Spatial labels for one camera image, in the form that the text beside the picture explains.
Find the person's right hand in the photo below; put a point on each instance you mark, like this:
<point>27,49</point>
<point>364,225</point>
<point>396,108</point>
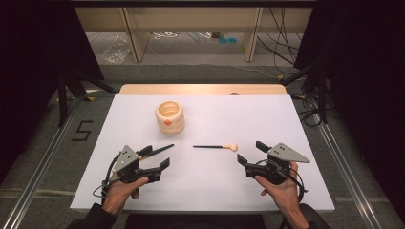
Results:
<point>283,194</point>

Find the black curtain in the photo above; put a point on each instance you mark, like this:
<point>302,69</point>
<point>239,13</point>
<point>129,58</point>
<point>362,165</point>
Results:
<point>31,63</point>
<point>366,79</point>

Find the wooden table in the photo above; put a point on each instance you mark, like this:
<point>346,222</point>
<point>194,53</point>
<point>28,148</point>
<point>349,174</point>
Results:
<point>191,89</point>

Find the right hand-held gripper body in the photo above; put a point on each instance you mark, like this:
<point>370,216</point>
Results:
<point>283,154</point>

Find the black makeup brush beige head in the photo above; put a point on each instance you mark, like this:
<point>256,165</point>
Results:
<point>210,147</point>

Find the light wooden shelf unit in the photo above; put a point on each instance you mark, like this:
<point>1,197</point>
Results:
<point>191,19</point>

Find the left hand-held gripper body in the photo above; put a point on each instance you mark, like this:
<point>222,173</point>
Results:
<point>125,159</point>

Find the person's left hand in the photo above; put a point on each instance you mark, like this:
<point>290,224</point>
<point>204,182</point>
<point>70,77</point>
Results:
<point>122,194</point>

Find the clear plastic bag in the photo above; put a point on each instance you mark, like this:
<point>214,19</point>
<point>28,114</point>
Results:
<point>116,49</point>

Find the white table sheet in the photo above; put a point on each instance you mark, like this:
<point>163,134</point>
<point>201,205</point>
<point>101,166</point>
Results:
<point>207,178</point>

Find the blue round lids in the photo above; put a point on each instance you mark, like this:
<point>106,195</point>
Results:
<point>227,40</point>

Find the black makeup brush orange ferrule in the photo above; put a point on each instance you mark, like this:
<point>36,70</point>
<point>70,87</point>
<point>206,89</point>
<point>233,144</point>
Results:
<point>162,149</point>

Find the aluminium floor rail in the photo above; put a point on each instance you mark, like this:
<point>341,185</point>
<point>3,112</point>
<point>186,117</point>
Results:
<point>41,171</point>
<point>347,171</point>

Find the black metal stand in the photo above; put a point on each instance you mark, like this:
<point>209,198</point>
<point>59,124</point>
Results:
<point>63,98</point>
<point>322,95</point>

